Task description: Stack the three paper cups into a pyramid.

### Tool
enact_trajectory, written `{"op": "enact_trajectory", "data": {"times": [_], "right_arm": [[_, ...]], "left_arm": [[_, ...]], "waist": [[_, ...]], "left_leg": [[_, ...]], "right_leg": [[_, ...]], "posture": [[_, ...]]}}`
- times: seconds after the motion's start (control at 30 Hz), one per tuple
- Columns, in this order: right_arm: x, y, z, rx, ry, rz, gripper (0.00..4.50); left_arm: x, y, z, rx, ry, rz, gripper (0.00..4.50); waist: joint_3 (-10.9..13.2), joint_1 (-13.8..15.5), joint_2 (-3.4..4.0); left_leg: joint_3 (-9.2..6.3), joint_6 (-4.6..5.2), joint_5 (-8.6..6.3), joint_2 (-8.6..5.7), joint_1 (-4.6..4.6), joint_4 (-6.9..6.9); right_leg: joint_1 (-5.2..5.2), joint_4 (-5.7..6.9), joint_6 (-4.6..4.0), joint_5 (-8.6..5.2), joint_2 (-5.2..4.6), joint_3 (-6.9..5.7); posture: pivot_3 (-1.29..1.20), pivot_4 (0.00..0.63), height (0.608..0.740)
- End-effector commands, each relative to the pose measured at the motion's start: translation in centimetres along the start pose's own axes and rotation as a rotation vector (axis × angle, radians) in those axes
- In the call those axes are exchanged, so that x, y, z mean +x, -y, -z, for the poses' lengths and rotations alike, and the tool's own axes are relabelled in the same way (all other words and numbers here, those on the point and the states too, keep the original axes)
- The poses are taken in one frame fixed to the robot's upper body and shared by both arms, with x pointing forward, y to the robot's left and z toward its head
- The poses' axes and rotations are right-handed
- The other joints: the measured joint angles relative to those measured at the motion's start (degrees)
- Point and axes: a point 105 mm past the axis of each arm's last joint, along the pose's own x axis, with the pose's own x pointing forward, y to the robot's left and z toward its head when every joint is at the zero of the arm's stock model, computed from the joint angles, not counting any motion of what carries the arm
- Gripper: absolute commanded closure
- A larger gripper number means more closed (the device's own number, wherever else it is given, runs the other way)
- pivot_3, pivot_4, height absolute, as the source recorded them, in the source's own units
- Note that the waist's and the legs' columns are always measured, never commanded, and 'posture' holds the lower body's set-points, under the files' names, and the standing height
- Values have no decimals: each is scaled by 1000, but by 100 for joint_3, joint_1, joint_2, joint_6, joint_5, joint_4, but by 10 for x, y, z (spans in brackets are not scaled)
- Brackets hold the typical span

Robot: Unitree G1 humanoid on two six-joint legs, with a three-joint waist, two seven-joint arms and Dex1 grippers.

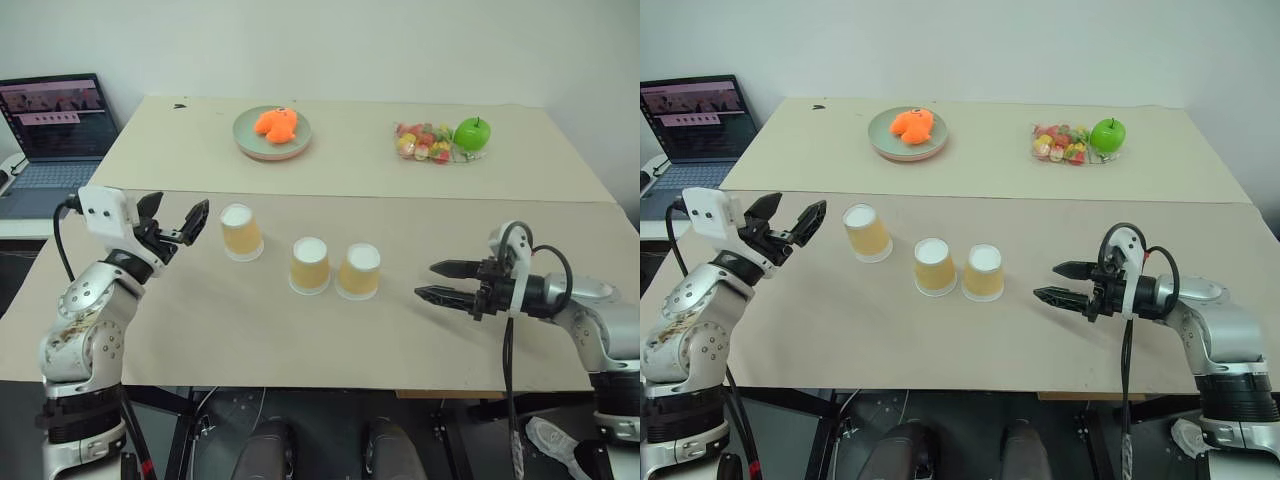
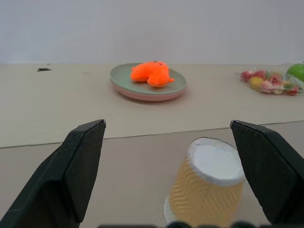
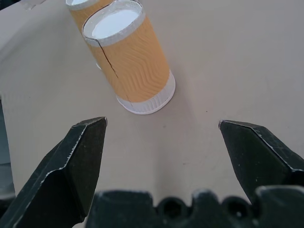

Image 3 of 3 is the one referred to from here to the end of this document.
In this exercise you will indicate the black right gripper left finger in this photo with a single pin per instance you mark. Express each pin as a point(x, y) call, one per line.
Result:
point(64, 175)

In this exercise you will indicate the orange ripple paper cup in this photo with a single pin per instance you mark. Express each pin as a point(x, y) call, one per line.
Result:
point(85, 12)
point(133, 59)

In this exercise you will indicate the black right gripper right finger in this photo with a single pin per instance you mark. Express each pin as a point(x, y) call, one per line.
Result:
point(259, 161)

